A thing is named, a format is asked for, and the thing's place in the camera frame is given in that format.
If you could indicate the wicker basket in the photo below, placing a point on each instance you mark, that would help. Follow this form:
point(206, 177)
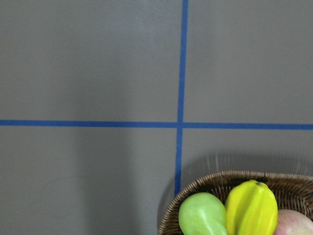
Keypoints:
point(291, 192)

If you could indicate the brown table mat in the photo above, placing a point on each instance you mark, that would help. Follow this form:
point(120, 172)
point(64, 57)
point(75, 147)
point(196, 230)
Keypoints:
point(109, 107)

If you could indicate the green pear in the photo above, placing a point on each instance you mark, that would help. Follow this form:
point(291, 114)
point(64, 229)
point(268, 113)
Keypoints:
point(202, 214)

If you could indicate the yellow starfruit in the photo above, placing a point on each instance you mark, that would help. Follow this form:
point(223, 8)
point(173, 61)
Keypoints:
point(251, 209)

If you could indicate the pink apple back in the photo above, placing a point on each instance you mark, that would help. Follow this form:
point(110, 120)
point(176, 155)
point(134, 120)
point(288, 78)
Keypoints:
point(293, 223)

